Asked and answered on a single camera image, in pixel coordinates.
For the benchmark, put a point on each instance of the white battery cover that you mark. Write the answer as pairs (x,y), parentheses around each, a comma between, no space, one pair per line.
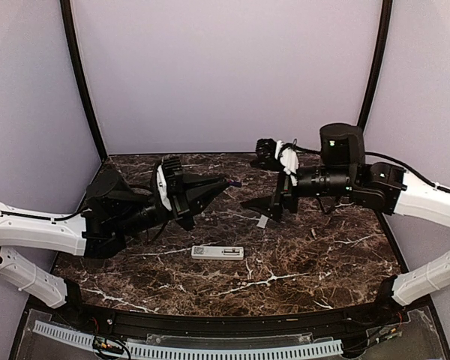
(262,222)

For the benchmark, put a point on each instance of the white remote control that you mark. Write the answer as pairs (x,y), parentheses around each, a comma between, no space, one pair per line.
(217,253)

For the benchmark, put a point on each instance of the right black frame post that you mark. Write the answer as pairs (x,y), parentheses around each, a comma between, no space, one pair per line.
(376,64)

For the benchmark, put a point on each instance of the black frame post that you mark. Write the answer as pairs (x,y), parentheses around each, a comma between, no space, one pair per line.
(376,64)
(80,78)

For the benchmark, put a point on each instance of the left black frame post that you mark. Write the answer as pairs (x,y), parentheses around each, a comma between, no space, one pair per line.
(80,78)

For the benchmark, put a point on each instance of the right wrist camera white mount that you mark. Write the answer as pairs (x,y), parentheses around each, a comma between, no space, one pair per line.
(284,152)

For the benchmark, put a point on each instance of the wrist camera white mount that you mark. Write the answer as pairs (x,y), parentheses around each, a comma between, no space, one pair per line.
(162,179)
(284,152)

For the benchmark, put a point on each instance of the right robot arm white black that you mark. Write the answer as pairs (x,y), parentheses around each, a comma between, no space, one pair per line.
(383,187)

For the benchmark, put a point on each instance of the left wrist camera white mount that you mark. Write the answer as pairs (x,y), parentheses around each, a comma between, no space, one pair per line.
(162,179)

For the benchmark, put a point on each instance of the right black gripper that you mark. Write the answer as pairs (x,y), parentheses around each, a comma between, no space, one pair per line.
(283,191)

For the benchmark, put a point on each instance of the purple blue battery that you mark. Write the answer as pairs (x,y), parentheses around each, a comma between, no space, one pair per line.
(236,184)

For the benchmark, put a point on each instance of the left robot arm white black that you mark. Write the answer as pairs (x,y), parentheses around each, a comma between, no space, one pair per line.
(113,212)

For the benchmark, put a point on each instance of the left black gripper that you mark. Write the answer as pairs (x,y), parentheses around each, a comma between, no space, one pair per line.
(185,203)

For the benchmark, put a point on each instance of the white slotted cable duct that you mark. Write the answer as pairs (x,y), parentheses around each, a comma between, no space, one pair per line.
(232,350)

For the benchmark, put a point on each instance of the black front rail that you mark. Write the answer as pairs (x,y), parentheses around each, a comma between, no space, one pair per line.
(130,324)

